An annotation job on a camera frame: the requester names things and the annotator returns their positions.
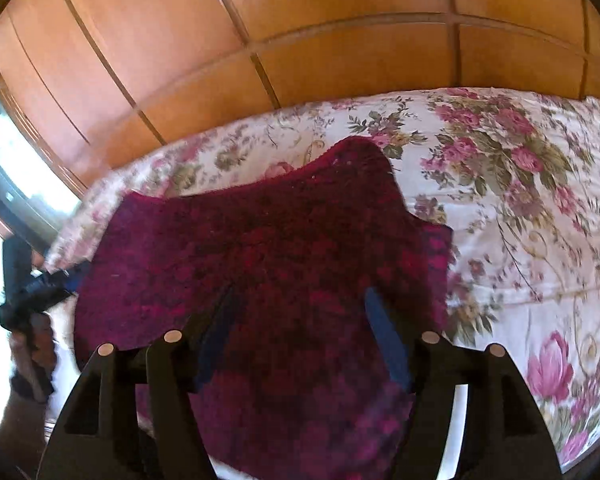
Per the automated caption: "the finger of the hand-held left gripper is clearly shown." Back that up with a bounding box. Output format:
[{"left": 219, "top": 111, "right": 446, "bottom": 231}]
[{"left": 32, "top": 265, "right": 92, "bottom": 303}]

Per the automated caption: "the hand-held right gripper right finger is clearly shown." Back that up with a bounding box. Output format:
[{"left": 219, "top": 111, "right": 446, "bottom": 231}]
[{"left": 364, "top": 287, "right": 564, "bottom": 480}]

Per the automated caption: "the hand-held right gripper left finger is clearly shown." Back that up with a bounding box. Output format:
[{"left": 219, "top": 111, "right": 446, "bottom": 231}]
[{"left": 36, "top": 287, "right": 243, "bottom": 480}]

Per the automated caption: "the dark red knit sweater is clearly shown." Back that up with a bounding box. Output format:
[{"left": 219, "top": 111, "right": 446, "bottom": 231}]
[{"left": 74, "top": 135, "right": 455, "bottom": 480}]

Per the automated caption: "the person's left forearm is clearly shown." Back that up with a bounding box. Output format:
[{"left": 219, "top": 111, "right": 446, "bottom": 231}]
[{"left": 0, "top": 375, "right": 57, "bottom": 466}]

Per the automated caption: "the person's left hand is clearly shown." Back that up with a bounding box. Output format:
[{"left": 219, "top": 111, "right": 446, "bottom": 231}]
[{"left": 9, "top": 317, "right": 57, "bottom": 391}]

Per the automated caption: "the window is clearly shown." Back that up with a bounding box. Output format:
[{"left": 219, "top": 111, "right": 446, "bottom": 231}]
[{"left": 0, "top": 82, "right": 83, "bottom": 246}]

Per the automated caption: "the floral bedspread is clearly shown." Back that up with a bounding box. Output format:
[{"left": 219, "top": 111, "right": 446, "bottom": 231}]
[{"left": 45, "top": 87, "right": 600, "bottom": 480}]

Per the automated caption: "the wooden panelled wardrobe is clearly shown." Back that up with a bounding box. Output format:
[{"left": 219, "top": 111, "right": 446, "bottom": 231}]
[{"left": 0, "top": 0, "right": 600, "bottom": 198}]

